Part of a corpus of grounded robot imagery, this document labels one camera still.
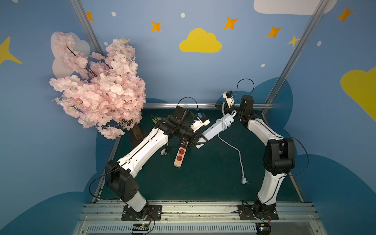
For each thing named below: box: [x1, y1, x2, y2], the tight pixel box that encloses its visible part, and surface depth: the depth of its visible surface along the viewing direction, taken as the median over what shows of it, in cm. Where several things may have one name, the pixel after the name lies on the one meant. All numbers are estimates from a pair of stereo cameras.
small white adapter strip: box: [195, 113, 235, 149], surface depth 70 cm
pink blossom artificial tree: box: [49, 31, 146, 140], surface depth 60 cm
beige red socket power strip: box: [173, 146, 187, 168], surface depth 93 cm
